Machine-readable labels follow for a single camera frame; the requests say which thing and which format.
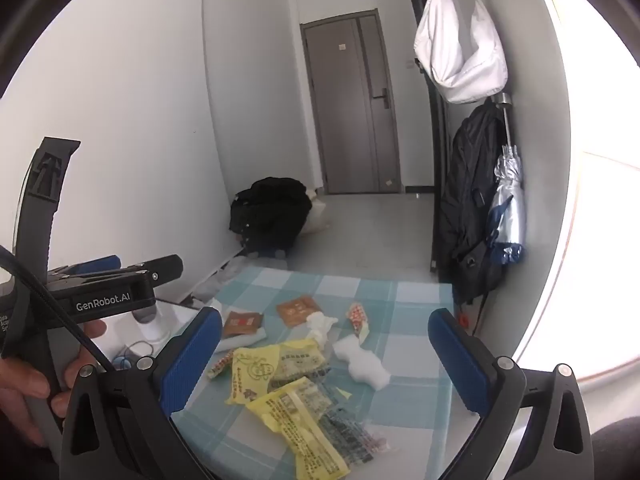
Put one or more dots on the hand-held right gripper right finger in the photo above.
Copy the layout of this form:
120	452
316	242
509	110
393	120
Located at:
457	360

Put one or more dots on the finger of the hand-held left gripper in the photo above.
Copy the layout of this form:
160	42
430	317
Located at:
105	262
167	267

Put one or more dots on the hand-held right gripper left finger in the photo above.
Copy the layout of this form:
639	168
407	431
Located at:
192	360

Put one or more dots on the small red patterned wrapper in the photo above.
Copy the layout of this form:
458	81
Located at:
220	365

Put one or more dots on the yellow packet with round logo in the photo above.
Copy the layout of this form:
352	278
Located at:
250	370

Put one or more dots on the brown packet with red heart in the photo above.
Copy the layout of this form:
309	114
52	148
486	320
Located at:
242	324

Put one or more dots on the white foam piece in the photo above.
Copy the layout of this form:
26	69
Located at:
360	360

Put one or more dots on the yellow packet with clear window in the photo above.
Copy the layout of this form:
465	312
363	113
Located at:
300	360

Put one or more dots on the red patterned snack wrapper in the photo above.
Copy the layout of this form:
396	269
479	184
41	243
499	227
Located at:
357	317

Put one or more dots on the brown packet with flower print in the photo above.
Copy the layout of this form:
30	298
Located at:
297	310

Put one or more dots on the large yellow packet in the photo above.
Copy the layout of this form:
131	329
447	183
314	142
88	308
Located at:
295	425

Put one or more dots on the clear printed plastic wrapper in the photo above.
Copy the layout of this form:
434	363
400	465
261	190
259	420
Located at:
350	430

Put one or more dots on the white tissue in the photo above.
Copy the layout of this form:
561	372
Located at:
320	325

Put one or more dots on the person's left hand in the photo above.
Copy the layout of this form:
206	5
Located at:
20	385

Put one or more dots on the dark blue box white lid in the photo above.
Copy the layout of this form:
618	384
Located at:
177	317

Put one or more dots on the white cup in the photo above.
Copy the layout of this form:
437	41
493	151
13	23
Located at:
152	330

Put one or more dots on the blue round object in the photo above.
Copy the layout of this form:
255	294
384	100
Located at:
122	361

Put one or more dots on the teal checkered tablecloth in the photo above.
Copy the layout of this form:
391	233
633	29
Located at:
400	390

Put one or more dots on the black bag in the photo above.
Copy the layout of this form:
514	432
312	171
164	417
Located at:
270	210

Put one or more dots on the silver folded umbrella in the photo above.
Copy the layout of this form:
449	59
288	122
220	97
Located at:
510	210

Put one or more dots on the cream white bag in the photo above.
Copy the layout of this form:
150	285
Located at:
317	215

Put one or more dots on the black hanging backpack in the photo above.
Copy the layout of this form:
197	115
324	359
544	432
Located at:
470	185

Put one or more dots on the person's dark trouser leg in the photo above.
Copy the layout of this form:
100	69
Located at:
617	450

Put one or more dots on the white wardrobe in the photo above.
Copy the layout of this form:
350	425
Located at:
600	210

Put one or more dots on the grey brown door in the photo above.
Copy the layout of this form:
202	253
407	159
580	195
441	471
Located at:
345	110

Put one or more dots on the white hanging bag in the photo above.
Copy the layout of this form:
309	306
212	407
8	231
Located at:
450	35

